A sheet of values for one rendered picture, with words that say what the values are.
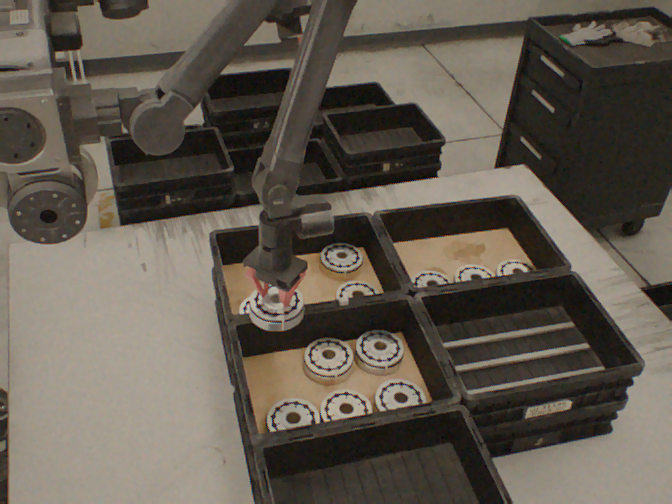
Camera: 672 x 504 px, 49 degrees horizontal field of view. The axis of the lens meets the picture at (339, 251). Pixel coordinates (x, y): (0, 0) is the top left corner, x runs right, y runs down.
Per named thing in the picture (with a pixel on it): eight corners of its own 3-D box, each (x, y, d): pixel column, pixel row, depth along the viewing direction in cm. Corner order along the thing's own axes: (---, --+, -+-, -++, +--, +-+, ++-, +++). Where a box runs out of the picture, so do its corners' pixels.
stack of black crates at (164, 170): (131, 288, 268) (113, 187, 239) (122, 237, 290) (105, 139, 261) (239, 269, 279) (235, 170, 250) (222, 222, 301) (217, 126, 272)
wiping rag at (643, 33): (627, 50, 279) (630, 41, 276) (594, 26, 294) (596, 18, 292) (688, 43, 287) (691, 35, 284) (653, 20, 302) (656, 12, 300)
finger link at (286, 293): (274, 286, 142) (274, 249, 136) (306, 300, 140) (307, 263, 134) (254, 306, 138) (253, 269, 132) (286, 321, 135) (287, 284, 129)
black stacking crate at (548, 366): (455, 439, 145) (464, 402, 138) (406, 332, 167) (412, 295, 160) (629, 404, 155) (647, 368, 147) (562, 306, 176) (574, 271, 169)
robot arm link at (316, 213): (255, 169, 126) (267, 187, 119) (319, 160, 130) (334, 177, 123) (260, 231, 132) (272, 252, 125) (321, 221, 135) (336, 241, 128)
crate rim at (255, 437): (252, 450, 130) (252, 442, 128) (227, 329, 152) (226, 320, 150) (462, 409, 139) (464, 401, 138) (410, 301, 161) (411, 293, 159)
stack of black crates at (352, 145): (339, 250, 291) (346, 154, 262) (316, 206, 312) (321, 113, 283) (431, 234, 302) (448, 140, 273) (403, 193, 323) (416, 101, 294)
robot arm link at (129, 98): (105, 89, 111) (107, 99, 107) (173, 82, 114) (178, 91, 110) (114, 147, 116) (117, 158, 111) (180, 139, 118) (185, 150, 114)
